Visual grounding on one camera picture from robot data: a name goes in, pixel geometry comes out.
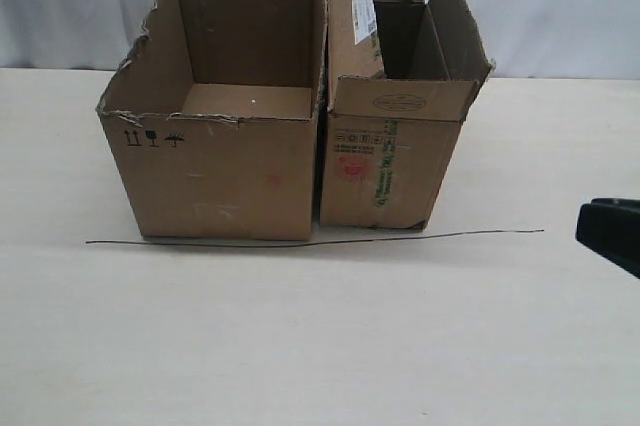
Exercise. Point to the grey line on table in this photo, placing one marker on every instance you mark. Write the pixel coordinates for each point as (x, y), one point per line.
(277, 244)

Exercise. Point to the printed cardboard box with flaps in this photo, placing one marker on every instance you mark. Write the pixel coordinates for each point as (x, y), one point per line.
(402, 77)

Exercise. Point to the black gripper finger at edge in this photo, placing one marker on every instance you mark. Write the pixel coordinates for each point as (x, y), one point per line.
(610, 228)

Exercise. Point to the torn open cardboard box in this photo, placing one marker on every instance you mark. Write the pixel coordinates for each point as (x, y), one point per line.
(212, 118)

